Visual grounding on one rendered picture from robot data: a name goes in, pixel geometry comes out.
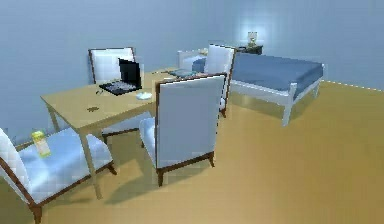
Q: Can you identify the white upholstered wooden chair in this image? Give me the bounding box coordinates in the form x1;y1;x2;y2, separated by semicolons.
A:
87;46;154;146
0;126;118;224
138;72;228;188
203;43;237;119

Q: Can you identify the blue grey flat book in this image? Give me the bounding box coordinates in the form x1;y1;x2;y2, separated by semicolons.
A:
168;68;198;79

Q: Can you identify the black laptop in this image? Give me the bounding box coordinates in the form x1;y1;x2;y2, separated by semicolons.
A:
98;58;143;97

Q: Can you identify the dark nightstand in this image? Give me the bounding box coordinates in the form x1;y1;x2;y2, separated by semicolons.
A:
237;44;264;56

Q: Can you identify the white bed with blue cover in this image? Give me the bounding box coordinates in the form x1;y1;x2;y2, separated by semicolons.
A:
177;48;325;128

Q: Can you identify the glowing table lamp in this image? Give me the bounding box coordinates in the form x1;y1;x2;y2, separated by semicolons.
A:
246;31;259;48

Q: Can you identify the light wooden table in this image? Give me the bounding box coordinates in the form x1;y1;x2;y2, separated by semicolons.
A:
40;67;228;201

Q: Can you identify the yellow green bottle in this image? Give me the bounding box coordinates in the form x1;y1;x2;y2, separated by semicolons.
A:
31;130;52;159

